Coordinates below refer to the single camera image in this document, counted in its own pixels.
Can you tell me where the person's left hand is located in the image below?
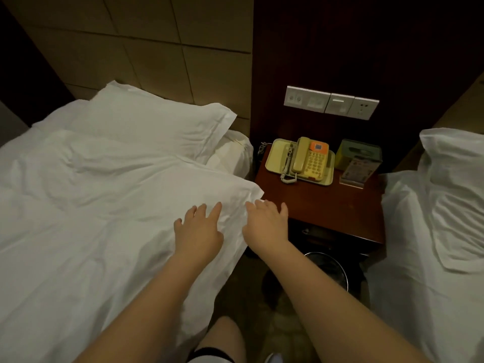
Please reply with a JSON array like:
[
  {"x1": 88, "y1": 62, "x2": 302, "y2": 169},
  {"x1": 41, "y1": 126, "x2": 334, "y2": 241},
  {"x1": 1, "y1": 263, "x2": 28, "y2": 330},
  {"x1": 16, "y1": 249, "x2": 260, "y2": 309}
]
[{"x1": 173, "y1": 202, "x2": 225, "y2": 268}]

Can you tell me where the person's right hand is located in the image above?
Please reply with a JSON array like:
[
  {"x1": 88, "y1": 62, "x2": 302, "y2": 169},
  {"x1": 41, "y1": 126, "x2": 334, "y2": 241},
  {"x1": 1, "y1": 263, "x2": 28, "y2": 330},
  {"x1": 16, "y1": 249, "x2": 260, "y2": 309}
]
[{"x1": 241, "y1": 199, "x2": 290, "y2": 256}]

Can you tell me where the white bed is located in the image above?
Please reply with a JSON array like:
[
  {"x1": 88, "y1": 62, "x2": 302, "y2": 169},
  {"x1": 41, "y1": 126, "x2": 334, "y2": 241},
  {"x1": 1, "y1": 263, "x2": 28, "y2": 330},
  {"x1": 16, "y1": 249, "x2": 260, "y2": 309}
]
[
  {"x1": 204, "y1": 131, "x2": 255, "y2": 180},
  {"x1": 367, "y1": 170, "x2": 484, "y2": 363}
]

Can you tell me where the white duvet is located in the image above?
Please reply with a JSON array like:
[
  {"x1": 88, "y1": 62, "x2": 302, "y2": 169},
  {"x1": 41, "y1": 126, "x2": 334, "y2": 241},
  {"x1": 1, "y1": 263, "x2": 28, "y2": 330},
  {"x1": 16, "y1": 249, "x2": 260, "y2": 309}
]
[{"x1": 0, "y1": 98, "x2": 266, "y2": 363}]

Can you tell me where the white pillow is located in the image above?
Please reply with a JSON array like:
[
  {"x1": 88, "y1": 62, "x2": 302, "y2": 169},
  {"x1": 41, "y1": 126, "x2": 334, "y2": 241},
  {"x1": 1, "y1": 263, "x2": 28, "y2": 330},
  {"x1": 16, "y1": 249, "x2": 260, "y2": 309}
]
[
  {"x1": 418, "y1": 128, "x2": 484, "y2": 274},
  {"x1": 72, "y1": 79, "x2": 238, "y2": 165}
]

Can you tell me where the person's right forearm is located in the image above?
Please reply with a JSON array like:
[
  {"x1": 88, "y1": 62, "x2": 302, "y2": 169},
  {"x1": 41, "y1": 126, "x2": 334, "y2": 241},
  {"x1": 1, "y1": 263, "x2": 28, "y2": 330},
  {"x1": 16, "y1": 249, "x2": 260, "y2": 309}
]
[{"x1": 261, "y1": 241, "x2": 432, "y2": 363}]

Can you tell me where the person's left forearm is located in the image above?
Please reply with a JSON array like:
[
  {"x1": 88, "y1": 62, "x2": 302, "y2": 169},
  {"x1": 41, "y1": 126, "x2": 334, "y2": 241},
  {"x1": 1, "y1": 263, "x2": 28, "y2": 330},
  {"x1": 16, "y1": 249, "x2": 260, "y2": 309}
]
[{"x1": 72, "y1": 253, "x2": 216, "y2": 363}]

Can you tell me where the person's left leg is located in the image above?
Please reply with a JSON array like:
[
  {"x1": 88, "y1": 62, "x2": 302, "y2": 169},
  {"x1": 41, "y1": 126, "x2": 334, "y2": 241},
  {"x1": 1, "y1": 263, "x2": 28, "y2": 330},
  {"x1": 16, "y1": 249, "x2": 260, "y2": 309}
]
[{"x1": 191, "y1": 315, "x2": 249, "y2": 363}]

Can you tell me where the dark wooden nightstand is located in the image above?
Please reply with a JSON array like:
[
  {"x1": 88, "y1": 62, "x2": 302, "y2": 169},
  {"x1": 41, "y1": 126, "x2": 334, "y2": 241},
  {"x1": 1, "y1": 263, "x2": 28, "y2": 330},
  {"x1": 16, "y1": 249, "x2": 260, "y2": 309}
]
[{"x1": 253, "y1": 143, "x2": 387, "y2": 258}]

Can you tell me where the beige telephone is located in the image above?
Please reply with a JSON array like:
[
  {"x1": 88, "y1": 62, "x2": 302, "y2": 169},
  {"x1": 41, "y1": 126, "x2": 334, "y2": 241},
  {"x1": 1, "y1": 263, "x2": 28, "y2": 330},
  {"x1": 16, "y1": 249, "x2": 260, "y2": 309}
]
[{"x1": 264, "y1": 137, "x2": 336, "y2": 187}]

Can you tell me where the black trash bin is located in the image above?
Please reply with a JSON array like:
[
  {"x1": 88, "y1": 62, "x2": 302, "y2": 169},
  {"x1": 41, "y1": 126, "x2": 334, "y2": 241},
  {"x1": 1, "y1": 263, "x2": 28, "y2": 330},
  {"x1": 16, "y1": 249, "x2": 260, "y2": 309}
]
[{"x1": 302, "y1": 250, "x2": 352, "y2": 293}]

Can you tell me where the dark tissue box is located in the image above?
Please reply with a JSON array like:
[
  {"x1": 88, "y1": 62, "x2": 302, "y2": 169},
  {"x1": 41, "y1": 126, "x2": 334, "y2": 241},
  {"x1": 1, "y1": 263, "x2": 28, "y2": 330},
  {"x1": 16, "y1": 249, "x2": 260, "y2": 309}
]
[{"x1": 334, "y1": 138, "x2": 384, "y2": 172}]

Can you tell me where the tan padded headboard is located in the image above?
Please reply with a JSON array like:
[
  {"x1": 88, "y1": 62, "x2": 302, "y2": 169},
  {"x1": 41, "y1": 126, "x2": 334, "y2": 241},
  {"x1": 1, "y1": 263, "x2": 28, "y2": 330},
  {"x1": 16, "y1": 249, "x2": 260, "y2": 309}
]
[
  {"x1": 0, "y1": 0, "x2": 254, "y2": 137},
  {"x1": 397, "y1": 75, "x2": 484, "y2": 172}
]

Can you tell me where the white wall switch panel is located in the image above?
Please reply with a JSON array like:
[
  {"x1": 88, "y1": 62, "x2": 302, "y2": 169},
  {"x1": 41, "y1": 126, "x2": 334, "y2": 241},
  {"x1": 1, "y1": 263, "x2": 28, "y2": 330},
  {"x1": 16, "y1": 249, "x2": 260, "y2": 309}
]
[{"x1": 283, "y1": 85, "x2": 381, "y2": 122}]

